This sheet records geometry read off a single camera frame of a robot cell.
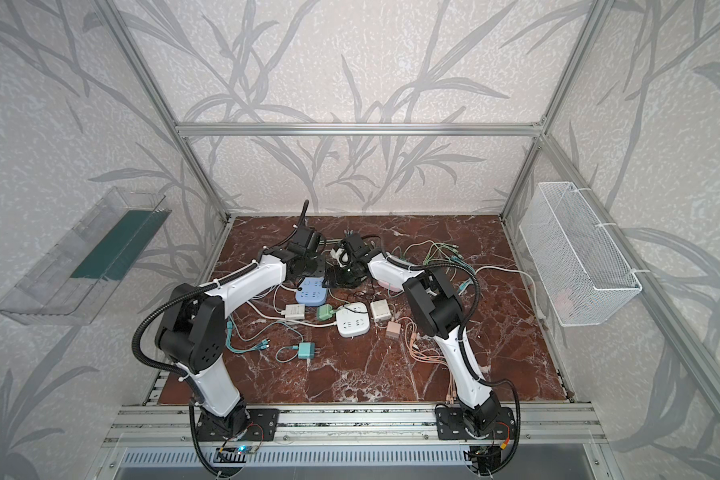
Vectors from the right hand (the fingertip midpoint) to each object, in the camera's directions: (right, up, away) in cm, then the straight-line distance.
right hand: (329, 276), depth 97 cm
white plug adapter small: (-9, -10, -6) cm, 15 cm away
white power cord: (-14, -11, -6) cm, 18 cm away
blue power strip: (-5, -5, -3) cm, 7 cm away
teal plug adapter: (-4, -19, -14) cm, 24 cm away
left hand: (-2, +7, -3) cm, 7 cm away
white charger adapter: (+17, -10, -6) cm, 21 cm away
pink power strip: (+19, -3, +2) cm, 19 cm away
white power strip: (+8, -13, -9) cm, 18 cm away
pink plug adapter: (+21, -15, -8) cm, 27 cm away
